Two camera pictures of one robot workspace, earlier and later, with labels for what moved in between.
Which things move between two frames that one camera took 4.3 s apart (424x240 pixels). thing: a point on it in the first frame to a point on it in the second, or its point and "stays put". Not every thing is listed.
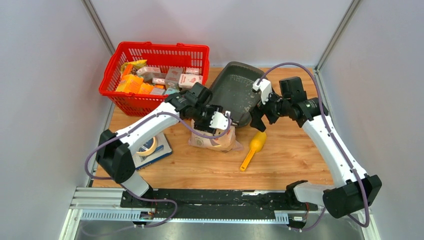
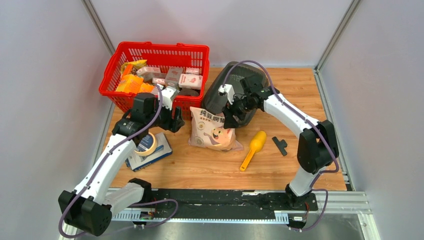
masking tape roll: [149, 151] stays put
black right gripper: [256, 121] to [230, 122]
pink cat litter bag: [226, 143] stays put
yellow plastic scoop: [257, 144] stays put
